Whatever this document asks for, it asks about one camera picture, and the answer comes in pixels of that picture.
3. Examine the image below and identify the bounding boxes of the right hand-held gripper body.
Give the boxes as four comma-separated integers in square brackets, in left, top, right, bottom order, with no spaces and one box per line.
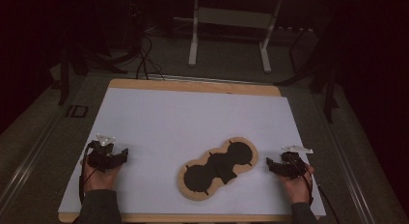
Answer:
[277,144,314,181]

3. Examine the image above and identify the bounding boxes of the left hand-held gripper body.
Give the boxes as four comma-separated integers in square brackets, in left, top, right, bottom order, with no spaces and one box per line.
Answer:
[86,133,124,174]

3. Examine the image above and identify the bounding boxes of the wooden three-hole tray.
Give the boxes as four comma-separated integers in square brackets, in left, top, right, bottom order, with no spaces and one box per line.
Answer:
[177,136,259,202]

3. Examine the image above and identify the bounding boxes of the person's left hand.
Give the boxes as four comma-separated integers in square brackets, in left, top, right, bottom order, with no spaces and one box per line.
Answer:
[81,159,123,193]

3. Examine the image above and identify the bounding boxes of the person's right hand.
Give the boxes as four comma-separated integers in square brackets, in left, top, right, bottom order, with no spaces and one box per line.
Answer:
[276,163,316,206]

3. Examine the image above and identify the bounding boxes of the white table mat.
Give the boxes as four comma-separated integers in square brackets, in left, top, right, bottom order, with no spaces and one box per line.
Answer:
[57,87,327,216]

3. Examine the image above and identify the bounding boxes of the black stand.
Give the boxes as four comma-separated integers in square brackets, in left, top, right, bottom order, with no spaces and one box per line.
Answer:
[321,53,340,125]

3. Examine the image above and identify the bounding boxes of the white metal stand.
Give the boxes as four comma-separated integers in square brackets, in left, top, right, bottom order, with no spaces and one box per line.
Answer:
[187,0,284,74]

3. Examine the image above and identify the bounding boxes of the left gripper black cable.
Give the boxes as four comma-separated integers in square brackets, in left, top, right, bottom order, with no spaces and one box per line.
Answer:
[78,143,95,205]

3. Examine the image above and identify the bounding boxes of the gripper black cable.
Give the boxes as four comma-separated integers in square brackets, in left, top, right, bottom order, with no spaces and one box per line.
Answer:
[78,143,95,205]
[302,165,341,224]

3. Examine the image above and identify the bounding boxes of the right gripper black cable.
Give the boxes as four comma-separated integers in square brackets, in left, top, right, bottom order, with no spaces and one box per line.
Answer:
[302,165,341,224]

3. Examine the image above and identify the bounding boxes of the black floor cables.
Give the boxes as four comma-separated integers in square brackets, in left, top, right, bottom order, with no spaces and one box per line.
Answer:
[134,32,166,81]

